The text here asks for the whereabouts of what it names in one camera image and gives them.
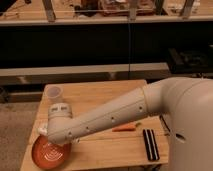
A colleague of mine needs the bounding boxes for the white plastic bottle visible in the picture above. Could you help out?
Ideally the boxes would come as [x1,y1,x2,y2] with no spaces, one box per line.
[37,123,47,136]

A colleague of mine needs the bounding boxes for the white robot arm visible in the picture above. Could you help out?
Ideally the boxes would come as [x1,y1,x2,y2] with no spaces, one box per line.
[47,77,213,171]

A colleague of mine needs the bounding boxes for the orange ceramic bowl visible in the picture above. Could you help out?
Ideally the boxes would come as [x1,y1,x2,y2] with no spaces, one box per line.
[31,135,72,170]

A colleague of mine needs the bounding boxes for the orange carrot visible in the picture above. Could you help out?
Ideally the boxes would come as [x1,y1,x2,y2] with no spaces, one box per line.
[112,122,141,132]

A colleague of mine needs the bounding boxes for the translucent plastic cup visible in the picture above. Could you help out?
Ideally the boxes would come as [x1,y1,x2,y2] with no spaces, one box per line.
[45,86,63,104]

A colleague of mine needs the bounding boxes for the wooden table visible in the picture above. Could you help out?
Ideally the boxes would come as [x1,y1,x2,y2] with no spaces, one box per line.
[19,79,175,171]

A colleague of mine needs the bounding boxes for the black and white striped block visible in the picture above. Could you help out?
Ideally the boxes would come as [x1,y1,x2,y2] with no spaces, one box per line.
[143,129,160,161]

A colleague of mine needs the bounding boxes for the grey metal bench rail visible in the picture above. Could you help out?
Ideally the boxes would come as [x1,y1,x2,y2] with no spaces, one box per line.
[0,62,171,85]

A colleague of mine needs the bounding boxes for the black floor cables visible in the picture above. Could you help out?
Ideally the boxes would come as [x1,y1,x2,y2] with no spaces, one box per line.
[159,114,172,138]

